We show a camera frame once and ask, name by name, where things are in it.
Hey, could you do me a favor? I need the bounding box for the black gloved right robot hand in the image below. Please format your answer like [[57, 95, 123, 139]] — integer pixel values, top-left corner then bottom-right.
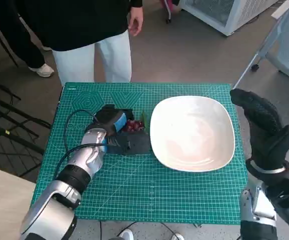
[[229, 88, 289, 172]]

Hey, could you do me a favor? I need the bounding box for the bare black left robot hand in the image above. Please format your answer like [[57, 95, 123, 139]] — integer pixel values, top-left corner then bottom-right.
[[93, 103, 136, 137]]

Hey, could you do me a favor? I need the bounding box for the red toy grape bunch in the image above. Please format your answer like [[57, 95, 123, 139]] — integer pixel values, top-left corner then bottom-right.
[[123, 111, 152, 133]]

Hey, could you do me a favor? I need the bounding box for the white square plate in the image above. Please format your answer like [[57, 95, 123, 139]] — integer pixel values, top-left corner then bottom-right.
[[149, 95, 236, 173]]

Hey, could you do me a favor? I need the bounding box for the person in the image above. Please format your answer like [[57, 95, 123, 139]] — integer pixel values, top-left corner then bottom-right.
[[9, 0, 145, 85], [0, 0, 55, 78]]

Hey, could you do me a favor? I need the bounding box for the green cutting mat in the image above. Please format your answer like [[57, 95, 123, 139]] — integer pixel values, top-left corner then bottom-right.
[[33, 82, 249, 225]]

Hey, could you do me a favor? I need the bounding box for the person's hand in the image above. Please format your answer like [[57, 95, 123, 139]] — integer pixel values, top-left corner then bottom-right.
[[128, 6, 145, 37]]

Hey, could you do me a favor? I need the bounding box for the white mesh cabinet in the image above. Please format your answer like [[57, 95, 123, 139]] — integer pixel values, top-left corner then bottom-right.
[[179, 0, 280, 37]]

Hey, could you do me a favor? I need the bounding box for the pink wheeled chair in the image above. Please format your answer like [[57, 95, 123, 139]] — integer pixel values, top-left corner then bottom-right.
[[159, 0, 182, 25]]

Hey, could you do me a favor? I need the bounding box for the light wooden table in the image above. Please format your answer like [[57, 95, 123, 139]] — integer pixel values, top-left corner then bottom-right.
[[0, 163, 37, 240]]

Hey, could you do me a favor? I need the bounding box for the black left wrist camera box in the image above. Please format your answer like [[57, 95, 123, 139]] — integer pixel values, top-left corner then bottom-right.
[[104, 131, 152, 156]]

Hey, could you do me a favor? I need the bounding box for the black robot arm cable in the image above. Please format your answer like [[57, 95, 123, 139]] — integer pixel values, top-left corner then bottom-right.
[[63, 109, 103, 153], [53, 142, 108, 180]]

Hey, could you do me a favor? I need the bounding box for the black metal chair frame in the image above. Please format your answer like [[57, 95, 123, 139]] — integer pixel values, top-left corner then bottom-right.
[[0, 77, 52, 176]]

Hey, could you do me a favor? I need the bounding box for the black floor cable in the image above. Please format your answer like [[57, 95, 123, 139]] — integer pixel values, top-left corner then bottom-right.
[[116, 221, 138, 237], [158, 221, 175, 237]]

